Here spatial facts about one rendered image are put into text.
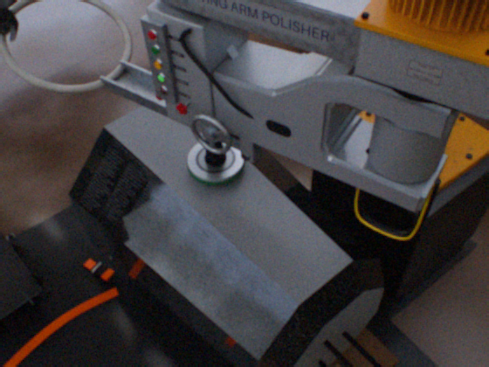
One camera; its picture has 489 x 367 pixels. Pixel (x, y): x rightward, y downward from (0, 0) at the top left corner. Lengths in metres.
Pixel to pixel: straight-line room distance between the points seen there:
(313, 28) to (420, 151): 0.40
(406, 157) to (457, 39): 0.37
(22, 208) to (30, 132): 0.64
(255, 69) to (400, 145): 0.46
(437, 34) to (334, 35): 0.23
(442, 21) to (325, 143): 0.50
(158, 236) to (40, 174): 1.55
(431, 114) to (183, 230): 1.03
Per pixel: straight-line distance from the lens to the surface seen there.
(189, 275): 1.93
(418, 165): 1.40
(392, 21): 1.15
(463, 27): 1.14
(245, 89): 1.49
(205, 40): 1.47
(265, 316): 1.76
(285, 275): 1.74
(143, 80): 2.05
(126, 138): 2.20
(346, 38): 1.21
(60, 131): 3.66
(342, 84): 1.30
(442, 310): 2.78
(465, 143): 2.36
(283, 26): 1.28
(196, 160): 1.98
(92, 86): 2.02
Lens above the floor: 2.37
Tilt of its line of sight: 50 degrees down
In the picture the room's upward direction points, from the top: 5 degrees counter-clockwise
